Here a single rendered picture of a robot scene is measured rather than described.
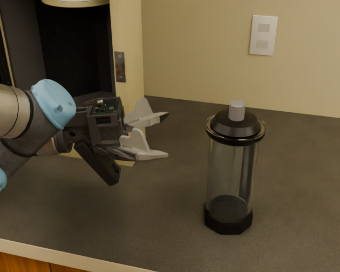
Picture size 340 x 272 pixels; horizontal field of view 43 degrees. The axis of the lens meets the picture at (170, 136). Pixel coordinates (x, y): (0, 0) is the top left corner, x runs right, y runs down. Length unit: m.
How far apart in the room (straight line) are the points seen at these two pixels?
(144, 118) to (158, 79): 0.58
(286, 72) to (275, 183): 0.42
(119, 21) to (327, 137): 0.66
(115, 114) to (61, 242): 0.29
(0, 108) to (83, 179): 0.48
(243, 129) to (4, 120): 0.39
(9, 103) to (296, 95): 0.95
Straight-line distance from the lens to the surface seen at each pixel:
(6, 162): 0.71
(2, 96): 0.61
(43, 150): 0.80
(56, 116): 0.66
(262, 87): 1.37
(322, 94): 1.37
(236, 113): 0.77
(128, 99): 0.98
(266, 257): 0.86
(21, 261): 1.01
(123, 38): 0.92
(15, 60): 1.09
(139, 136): 0.73
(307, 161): 1.14
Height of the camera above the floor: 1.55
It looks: 31 degrees down
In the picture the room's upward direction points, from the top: straight up
